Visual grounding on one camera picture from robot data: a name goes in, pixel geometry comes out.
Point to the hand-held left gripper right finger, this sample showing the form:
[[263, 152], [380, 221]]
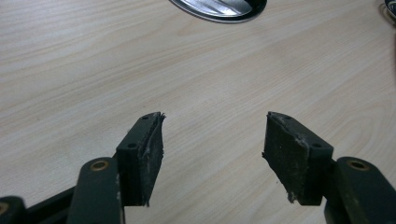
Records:
[[295, 161]]

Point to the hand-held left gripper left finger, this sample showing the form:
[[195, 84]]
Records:
[[140, 168]]

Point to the shiny metal bowl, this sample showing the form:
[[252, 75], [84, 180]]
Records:
[[222, 9]]

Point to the dark round object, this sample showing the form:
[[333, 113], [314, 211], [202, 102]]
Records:
[[389, 9]]

